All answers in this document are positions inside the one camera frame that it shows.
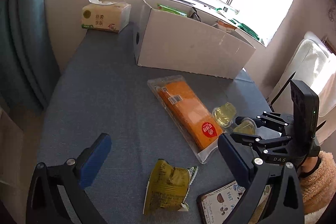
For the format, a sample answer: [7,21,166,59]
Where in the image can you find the olive yellow snack packet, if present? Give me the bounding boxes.
[143,159,198,215]

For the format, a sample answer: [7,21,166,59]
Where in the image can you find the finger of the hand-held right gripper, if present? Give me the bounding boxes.
[229,133,291,153]
[235,112,294,133]

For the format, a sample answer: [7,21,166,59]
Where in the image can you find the smartphone with cartoon case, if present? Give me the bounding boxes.
[197,181,263,224]

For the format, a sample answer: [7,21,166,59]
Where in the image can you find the teal curtain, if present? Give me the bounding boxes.
[0,0,62,114]

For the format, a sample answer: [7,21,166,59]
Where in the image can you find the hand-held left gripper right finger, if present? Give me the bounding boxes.
[218,133,305,224]

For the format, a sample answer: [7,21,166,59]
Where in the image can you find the white cardboard box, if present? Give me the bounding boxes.
[133,0,256,80]

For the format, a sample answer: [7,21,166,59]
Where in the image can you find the black snack packet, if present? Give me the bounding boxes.
[190,7,202,22]

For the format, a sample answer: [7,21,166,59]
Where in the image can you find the clear jelly cup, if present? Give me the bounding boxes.
[232,118,256,135]
[212,103,237,127]

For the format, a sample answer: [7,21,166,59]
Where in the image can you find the green cloth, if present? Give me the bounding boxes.
[231,18,260,41]

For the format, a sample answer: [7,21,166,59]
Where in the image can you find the long orange snack packet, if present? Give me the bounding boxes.
[147,75,225,164]

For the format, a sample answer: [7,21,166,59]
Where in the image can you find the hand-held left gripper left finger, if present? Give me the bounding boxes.
[26,133,112,224]

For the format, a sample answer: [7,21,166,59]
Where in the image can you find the tissue pack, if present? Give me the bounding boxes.
[81,0,132,34]

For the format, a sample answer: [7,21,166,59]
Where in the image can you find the white office chair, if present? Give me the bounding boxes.
[269,31,336,140]

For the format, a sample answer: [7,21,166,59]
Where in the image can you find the brown white snack packet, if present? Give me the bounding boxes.
[213,20,237,33]

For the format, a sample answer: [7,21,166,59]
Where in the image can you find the green snack packet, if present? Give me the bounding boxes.
[157,4,188,17]

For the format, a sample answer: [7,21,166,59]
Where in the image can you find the person's right forearm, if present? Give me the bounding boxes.
[299,151,336,224]

